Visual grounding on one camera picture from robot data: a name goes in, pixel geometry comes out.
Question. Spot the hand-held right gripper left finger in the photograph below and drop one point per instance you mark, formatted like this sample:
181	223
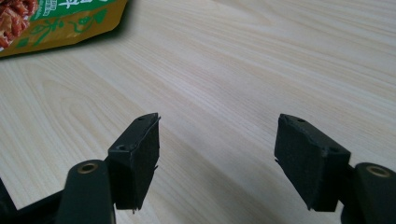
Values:
137	161

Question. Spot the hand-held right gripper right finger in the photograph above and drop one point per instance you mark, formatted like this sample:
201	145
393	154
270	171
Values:
306	161

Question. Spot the yellow green snack pouch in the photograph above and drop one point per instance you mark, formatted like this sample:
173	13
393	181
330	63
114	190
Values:
68	25

